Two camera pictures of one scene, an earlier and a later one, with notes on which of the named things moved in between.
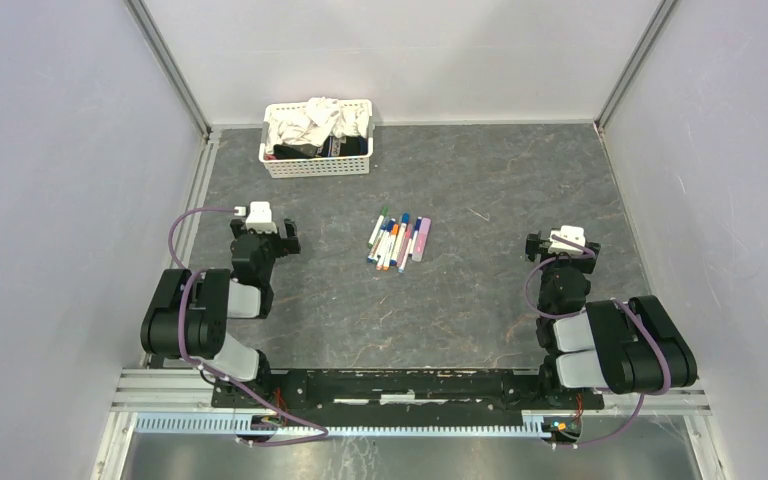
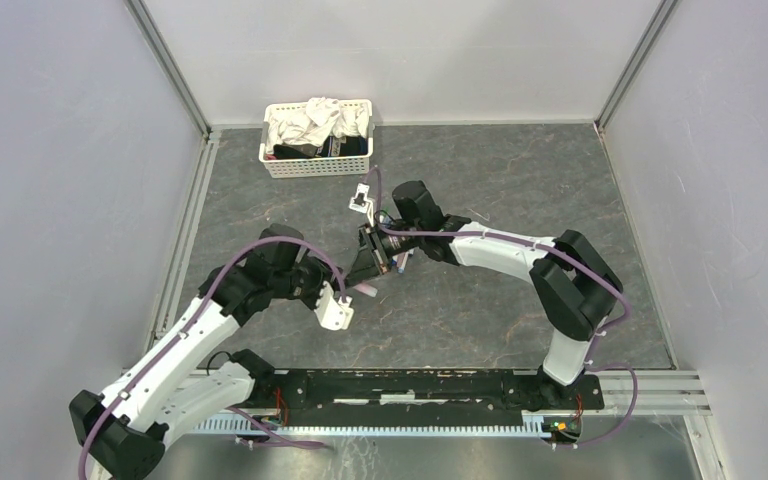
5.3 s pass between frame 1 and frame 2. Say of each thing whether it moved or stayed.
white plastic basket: stayed
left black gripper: moved
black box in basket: stayed
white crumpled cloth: stayed
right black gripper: moved
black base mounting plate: stayed
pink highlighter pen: moved
